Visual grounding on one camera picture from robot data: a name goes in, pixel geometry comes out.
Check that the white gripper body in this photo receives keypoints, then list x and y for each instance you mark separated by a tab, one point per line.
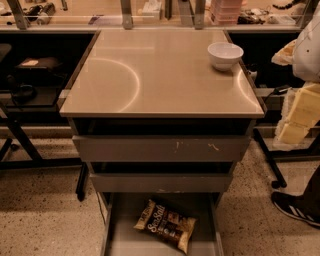
308	56

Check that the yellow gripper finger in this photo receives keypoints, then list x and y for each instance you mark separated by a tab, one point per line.
292	133

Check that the brown sea salt chip bag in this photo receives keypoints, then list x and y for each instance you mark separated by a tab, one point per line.
167	224

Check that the grey drawer cabinet with counter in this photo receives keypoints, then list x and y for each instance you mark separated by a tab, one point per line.
159	82

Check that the open grey bottom drawer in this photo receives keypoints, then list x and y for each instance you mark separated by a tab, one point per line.
124	210

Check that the grey middle drawer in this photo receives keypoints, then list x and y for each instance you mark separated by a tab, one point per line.
160	183

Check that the grey top drawer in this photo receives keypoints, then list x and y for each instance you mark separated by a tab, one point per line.
149	148

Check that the black power adapter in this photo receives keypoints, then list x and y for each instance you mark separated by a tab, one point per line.
281	90

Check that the dark trouser leg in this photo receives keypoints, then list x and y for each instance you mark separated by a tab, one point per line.
312	194

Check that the black sneaker with white stripes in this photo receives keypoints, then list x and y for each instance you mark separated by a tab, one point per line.
297	207

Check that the white ceramic bowl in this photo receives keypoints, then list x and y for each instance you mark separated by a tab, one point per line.
223	55

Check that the pink stacked containers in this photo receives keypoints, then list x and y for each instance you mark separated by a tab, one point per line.
225	12

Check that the black box with label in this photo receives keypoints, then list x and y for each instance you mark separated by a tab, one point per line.
47	63

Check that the black headphones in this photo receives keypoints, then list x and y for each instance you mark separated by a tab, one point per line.
20	93

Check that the black table frame right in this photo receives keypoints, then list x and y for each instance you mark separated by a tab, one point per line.
312	153

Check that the black table frame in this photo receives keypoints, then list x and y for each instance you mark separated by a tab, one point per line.
36	160
312	153

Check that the black table frame left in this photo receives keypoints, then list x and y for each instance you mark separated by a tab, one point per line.
36	160

